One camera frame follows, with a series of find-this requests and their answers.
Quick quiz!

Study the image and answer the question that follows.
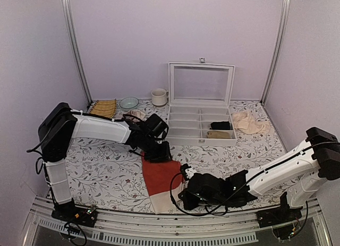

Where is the white compartment storage box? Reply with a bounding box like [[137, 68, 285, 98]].
[[166, 62, 237, 147]]

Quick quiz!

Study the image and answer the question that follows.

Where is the aluminium front rail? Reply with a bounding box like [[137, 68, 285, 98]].
[[21, 198, 333, 246]]

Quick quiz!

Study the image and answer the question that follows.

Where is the aluminium frame post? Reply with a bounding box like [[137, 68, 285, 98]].
[[61, 0, 93, 106], [261, 0, 291, 106]]

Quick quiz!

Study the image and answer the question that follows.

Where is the white ceramic mug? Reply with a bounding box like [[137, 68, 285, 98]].
[[151, 88, 168, 107]]

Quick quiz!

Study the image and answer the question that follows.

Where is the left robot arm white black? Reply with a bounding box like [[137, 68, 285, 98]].
[[27, 103, 172, 222]]

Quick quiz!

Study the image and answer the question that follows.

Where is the pink crumpled underwear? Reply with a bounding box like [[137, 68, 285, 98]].
[[115, 109, 146, 122]]

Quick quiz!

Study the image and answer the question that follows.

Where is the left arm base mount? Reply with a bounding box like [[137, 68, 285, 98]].
[[52, 202, 98, 227]]

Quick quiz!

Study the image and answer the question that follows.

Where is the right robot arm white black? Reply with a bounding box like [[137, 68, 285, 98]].
[[178, 127, 339, 223]]

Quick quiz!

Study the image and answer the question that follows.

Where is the tan rolled underwear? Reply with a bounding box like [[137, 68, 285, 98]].
[[207, 130, 231, 139]]

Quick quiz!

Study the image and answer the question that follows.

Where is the woven bamboo tray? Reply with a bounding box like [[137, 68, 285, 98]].
[[89, 99, 117, 118]]

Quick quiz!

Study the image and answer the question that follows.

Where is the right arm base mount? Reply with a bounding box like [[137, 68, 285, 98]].
[[256, 206, 304, 241]]

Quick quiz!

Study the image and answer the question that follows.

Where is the right aluminium frame post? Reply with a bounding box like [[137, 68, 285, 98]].
[[261, 0, 291, 106]]

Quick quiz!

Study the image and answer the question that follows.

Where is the left aluminium frame post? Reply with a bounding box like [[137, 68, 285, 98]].
[[61, 0, 93, 106]]

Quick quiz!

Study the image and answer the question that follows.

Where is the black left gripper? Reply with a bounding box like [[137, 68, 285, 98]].
[[141, 135, 174, 163]]

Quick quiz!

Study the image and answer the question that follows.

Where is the beige crumpled underwear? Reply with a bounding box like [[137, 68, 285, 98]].
[[232, 111, 271, 134]]

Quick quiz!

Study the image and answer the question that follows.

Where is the red and white underwear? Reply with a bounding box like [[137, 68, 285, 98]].
[[142, 158, 184, 214]]

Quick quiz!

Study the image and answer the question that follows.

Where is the light green glass bowl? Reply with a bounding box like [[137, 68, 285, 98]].
[[119, 97, 139, 110]]

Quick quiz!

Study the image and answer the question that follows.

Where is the black rolled underwear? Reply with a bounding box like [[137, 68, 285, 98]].
[[210, 121, 231, 130]]

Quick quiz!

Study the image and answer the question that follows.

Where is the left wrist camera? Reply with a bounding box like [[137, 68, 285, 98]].
[[145, 114, 169, 141]]

